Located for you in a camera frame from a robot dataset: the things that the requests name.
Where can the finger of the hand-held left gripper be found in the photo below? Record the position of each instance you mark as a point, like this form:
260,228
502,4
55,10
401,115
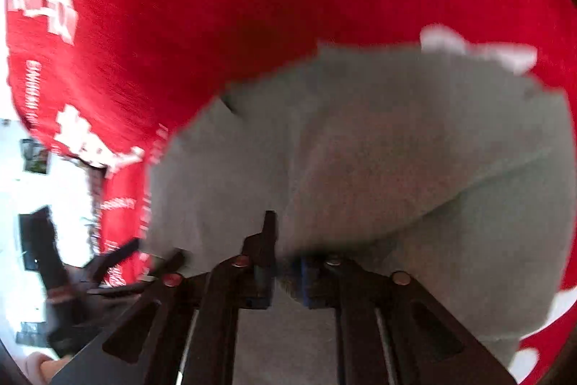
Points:
117,258
167,264

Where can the person's left hand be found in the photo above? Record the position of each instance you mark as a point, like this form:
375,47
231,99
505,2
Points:
43,367

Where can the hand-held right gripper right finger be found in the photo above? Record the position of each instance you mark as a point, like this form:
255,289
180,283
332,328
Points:
306,283

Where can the red printed blanket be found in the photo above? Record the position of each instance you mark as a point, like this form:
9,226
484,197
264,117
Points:
203,6

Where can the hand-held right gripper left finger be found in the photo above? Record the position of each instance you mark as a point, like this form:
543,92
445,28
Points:
261,276

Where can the dark framed wall picture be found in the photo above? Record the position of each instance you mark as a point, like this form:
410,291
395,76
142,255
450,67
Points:
34,156

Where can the small grey cloth garment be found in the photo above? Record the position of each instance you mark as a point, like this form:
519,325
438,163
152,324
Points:
369,150

